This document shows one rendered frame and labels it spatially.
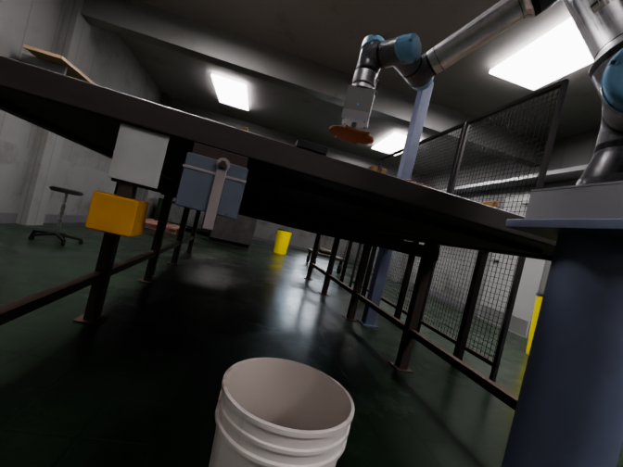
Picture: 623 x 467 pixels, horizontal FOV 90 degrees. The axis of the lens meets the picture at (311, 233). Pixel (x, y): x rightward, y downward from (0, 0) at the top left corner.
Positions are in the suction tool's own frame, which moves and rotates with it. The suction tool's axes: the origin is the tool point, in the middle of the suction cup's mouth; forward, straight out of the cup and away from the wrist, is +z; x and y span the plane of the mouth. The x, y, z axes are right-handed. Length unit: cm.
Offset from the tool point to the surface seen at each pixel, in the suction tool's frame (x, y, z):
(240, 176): 32.1, 18.9, 24.1
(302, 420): 16, -7, 81
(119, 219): 40, 39, 39
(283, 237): -694, 180, 61
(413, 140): -203, -38, -76
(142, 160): 37, 39, 26
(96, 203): 42, 44, 37
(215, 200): 34, 22, 31
